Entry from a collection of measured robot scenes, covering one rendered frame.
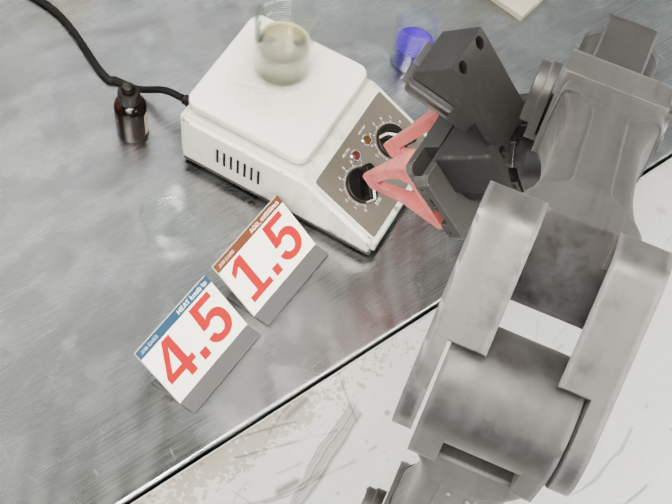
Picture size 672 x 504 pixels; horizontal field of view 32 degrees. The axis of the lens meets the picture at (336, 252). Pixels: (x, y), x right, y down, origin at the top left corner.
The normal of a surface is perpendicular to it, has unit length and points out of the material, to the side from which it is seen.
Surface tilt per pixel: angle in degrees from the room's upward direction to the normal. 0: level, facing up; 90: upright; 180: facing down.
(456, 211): 49
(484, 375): 17
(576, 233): 62
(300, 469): 0
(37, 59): 0
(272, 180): 90
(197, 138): 90
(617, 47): 8
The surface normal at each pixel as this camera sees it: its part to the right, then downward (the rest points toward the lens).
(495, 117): 0.71, 0.04
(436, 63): -0.50, -0.68
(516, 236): -0.15, 0.06
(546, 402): -0.03, -0.24
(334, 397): 0.09, -0.49
